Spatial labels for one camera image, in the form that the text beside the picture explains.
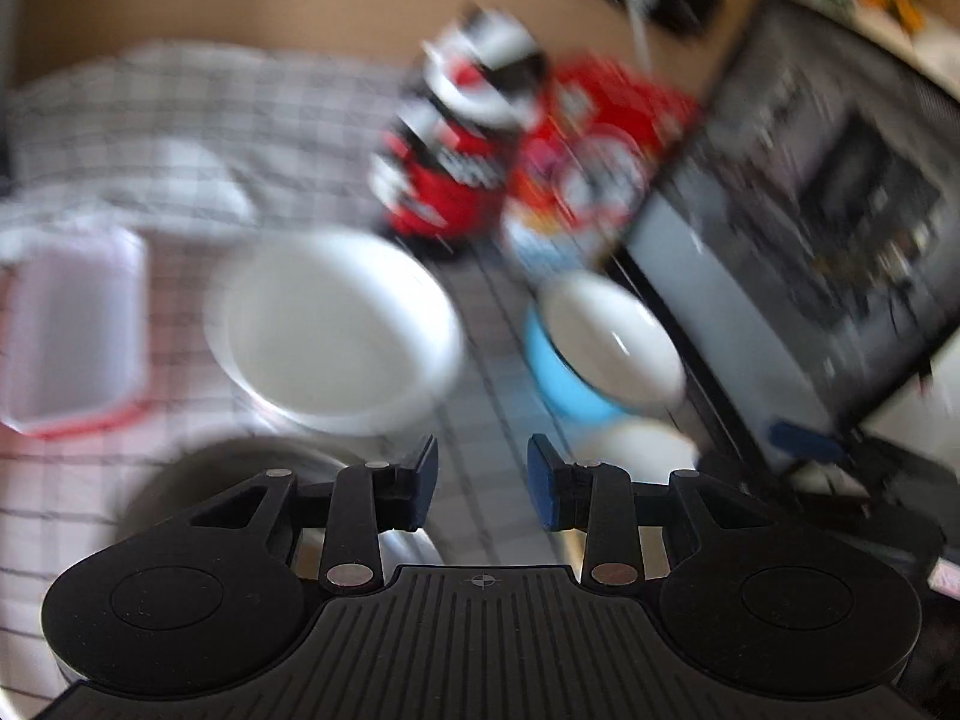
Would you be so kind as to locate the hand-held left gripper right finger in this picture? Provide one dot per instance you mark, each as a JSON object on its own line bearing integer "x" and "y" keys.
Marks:
{"x": 544, "y": 487}

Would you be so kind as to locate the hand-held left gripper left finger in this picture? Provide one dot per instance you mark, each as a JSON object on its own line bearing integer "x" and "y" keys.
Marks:
{"x": 420, "y": 487}

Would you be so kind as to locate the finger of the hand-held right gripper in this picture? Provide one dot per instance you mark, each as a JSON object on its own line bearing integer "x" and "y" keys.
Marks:
{"x": 810, "y": 444}

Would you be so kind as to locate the blue enamel bowl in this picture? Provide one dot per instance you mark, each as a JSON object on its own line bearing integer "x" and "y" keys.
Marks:
{"x": 607, "y": 337}

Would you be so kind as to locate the large white paper bowl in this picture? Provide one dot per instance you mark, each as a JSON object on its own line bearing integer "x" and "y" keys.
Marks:
{"x": 330, "y": 322}

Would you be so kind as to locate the stainless steel bowl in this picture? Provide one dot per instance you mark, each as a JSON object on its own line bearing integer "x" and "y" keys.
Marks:
{"x": 195, "y": 465}

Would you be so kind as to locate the black framed monitor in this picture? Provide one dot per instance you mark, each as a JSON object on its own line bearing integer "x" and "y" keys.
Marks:
{"x": 810, "y": 202}

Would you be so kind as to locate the red racing figurine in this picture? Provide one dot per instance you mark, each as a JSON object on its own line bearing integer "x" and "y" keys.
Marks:
{"x": 442, "y": 187}

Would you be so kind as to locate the red and white cereal bag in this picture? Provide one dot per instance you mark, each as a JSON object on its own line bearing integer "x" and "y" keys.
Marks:
{"x": 600, "y": 165}

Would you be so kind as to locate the white and red rectangular container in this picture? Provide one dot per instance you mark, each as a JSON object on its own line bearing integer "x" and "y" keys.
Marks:
{"x": 67, "y": 315}

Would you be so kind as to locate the black-and-white checked cloth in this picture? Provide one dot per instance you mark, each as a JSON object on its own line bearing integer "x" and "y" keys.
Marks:
{"x": 225, "y": 105}

